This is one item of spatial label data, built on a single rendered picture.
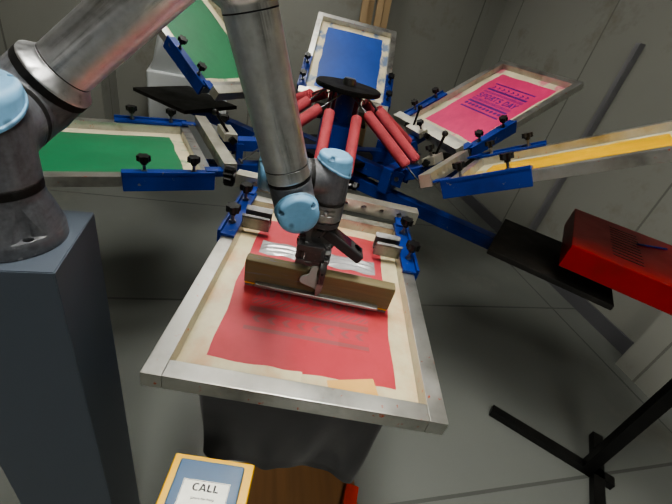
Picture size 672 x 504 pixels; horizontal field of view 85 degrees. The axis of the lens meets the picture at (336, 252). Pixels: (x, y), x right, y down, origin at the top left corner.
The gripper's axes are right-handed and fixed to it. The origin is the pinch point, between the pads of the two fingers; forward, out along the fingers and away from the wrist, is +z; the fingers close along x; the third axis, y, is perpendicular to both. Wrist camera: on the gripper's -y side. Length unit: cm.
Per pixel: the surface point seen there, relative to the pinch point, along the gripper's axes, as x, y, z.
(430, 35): -406, -87, -56
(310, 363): 20.9, -0.4, 4.8
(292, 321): 9.3, 5.2, 4.7
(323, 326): 9.1, -2.5, 4.9
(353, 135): -86, -6, -17
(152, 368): 31.4, 28.5, 0.4
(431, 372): 20.7, -26.8, 1.8
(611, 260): -31, -96, -8
